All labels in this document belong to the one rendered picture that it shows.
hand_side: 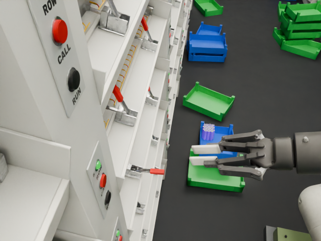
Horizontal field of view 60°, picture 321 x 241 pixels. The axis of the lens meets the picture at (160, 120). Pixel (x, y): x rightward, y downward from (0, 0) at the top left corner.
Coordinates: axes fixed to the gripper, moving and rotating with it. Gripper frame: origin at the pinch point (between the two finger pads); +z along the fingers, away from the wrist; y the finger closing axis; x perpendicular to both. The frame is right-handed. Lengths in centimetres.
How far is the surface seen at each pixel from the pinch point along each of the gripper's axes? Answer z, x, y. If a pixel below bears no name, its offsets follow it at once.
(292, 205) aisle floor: -19, -94, 34
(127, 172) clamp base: 17.7, 4.5, -8.2
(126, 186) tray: 17.3, 3.5, -11.4
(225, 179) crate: 14, -82, 42
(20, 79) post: -5, 50, -30
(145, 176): 24.9, -16.2, 3.3
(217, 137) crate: 21, -79, 70
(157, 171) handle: 10.2, 3.1, -6.8
